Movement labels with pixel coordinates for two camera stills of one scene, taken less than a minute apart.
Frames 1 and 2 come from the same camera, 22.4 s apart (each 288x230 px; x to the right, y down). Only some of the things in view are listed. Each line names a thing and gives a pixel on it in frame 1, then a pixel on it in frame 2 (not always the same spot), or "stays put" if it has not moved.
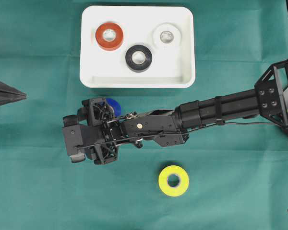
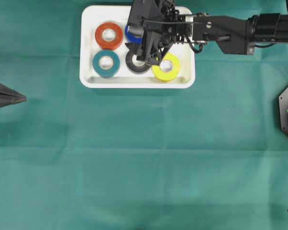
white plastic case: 133,46 stays put
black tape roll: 135,67 stays put
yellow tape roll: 183,185 to 169,75
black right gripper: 106,130 to 163,26
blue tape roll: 117,109 to 134,38
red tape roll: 104,44 stays put
